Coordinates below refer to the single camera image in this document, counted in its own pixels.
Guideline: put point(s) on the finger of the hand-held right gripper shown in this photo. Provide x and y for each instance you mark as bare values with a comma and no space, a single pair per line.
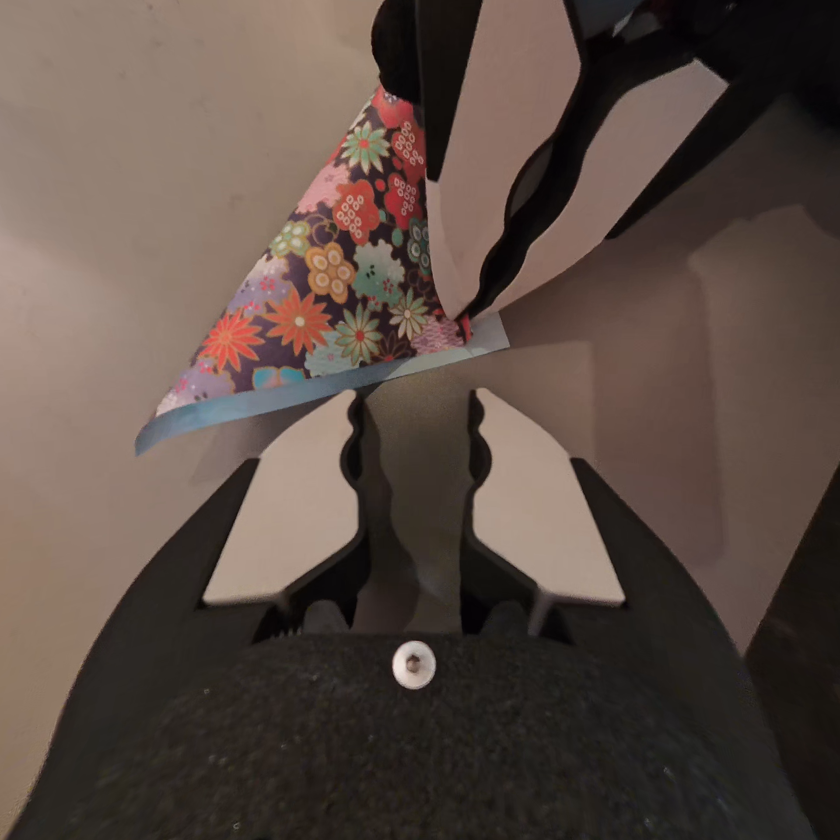
630,151
505,98

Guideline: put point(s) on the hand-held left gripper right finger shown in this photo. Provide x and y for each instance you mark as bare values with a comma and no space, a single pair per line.
538,518

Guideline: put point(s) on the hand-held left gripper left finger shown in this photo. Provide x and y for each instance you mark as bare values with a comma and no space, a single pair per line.
289,512

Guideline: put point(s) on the floral origami paper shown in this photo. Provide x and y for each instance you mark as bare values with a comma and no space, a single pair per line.
315,289

